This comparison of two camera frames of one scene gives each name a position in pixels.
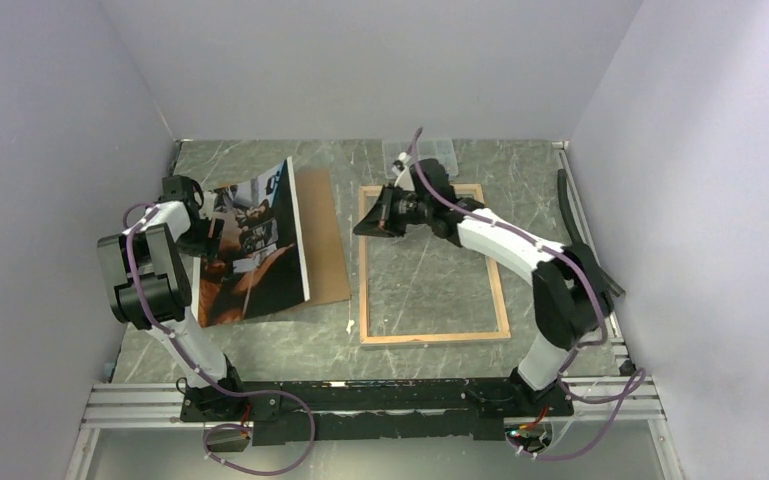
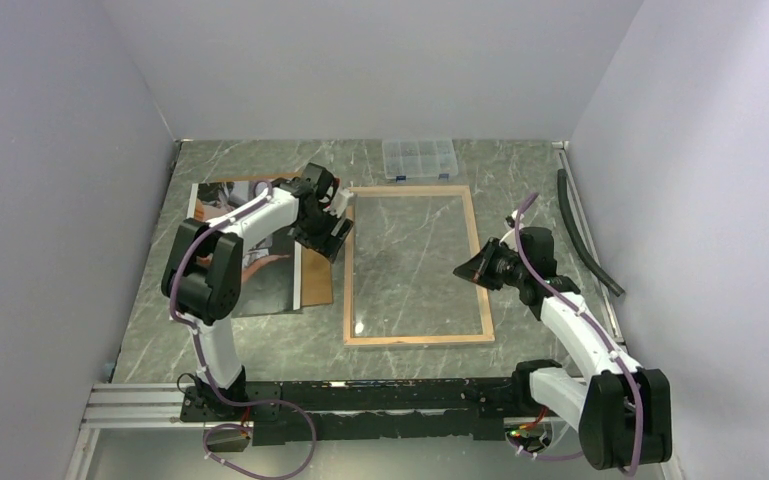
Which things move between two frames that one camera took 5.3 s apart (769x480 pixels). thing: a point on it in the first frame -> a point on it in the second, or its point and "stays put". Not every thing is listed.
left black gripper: x=208 y=246 -> x=327 y=244
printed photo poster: x=261 y=268 stays put
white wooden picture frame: x=367 y=339 -> x=485 y=297
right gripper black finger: x=376 y=222 -> x=477 y=268
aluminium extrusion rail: x=136 y=406 stays put
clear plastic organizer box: x=441 y=149 stays put
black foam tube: x=577 y=231 stays put
